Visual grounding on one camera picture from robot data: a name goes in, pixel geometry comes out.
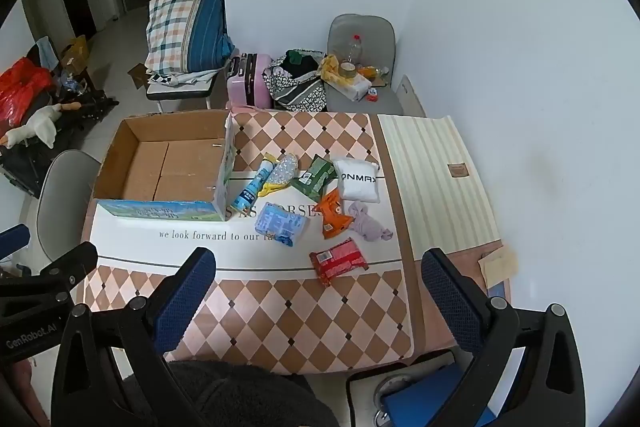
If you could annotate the pink cloth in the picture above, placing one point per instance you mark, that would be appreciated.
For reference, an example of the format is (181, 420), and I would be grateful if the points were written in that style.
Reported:
(250, 108)

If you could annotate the cardboard box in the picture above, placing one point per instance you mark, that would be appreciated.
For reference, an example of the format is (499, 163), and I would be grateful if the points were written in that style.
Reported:
(150, 172)

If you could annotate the cardboard piece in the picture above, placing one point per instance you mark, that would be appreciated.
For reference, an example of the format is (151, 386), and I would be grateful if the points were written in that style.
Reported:
(138, 77)

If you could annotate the yellow plastic bag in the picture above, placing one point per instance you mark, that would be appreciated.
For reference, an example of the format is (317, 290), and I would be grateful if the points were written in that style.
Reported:
(329, 69)

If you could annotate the person's dark clothing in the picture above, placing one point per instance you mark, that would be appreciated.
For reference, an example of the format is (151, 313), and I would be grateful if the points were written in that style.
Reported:
(250, 397)

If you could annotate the pink suitcase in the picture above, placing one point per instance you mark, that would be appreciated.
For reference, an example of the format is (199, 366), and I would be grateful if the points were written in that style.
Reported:
(247, 82)

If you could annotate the blue white tube packet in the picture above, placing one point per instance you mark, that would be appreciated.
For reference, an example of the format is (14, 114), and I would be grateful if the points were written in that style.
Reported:
(250, 189)

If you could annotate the white shell chair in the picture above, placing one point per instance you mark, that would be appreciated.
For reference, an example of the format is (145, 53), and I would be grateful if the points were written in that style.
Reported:
(65, 192)

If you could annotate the tape roll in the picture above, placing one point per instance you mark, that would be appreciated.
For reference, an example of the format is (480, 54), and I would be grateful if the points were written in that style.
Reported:
(346, 69)

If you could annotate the beige paper piece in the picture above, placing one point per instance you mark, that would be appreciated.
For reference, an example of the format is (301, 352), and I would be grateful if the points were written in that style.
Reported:
(497, 263)

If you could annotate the small red box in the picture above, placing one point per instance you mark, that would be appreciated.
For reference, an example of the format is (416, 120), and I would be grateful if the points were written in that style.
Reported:
(373, 94)

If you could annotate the blue striped quilt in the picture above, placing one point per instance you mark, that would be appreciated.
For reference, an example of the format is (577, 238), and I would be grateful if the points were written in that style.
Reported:
(210, 27)

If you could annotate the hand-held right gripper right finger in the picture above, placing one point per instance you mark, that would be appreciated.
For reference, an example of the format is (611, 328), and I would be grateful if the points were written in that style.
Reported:
(450, 297)

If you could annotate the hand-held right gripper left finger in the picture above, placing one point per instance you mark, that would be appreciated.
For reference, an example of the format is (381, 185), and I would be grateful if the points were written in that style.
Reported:
(185, 294)

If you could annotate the white goose plush toy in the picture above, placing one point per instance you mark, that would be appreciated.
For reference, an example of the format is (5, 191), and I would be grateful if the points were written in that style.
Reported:
(37, 127)

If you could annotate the black white patterned bag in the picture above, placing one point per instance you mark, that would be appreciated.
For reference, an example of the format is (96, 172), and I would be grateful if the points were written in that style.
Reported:
(295, 94)

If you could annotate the grey chair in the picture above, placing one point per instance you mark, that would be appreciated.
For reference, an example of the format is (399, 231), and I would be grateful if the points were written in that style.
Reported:
(362, 26)

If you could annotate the purple cloth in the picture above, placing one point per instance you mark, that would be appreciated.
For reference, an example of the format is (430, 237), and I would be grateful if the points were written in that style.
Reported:
(365, 222)

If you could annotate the black folding cart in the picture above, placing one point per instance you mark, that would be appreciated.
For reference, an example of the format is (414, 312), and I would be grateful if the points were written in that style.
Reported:
(75, 112)

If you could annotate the orange plastic wrapper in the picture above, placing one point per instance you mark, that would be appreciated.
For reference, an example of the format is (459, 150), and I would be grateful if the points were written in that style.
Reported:
(372, 72)

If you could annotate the white wrapped package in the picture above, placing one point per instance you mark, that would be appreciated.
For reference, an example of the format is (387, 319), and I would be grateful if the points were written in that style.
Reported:
(352, 86)

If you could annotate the white black chair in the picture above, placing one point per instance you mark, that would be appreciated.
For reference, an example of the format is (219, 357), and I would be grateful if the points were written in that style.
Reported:
(180, 91)

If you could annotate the orange packet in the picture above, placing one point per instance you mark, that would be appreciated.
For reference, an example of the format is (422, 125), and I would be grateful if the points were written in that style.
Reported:
(332, 214)

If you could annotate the red plastic bag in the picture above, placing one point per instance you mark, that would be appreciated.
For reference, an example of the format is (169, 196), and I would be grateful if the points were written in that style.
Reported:
(20, 92)

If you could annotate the yellow silver scrubber packet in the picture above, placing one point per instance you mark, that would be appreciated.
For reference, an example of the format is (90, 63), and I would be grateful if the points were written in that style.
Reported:
(285, 169)

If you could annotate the black white checkered cloth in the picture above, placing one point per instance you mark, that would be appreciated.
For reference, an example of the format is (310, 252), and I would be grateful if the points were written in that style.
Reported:
(170, 78)

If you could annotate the blue stool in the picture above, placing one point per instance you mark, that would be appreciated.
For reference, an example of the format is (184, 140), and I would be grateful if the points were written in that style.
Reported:
(425, 399)

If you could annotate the light blue packet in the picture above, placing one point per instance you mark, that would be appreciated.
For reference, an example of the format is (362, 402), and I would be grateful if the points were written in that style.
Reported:
(280, 222)

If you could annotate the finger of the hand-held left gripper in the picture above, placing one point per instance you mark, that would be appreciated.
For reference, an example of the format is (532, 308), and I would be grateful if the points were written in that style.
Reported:
(12, 241)
(65, 264)

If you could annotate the red packet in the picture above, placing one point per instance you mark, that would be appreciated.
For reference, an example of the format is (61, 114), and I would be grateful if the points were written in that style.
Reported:
(337, 259)

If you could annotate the clear plastic bottle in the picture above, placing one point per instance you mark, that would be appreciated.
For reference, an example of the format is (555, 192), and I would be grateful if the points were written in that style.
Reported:
(353, 49)

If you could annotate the checkered table mat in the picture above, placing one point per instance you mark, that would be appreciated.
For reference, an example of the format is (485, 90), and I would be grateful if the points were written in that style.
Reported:
(300, 322)

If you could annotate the light blue cloth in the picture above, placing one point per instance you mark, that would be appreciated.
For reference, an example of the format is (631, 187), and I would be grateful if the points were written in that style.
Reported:
(48, 52)

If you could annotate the plaid pillow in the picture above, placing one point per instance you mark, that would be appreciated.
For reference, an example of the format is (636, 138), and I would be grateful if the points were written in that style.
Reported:
(172, 27)

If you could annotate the white board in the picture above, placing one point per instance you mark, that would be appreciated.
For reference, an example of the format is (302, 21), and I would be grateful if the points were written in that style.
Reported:
(407, 99)

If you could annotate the green packet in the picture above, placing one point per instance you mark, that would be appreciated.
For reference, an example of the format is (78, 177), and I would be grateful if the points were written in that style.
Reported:
(312, 179)

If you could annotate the beige striped mat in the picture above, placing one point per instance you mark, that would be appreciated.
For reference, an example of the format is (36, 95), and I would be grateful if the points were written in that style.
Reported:
(435, 207)

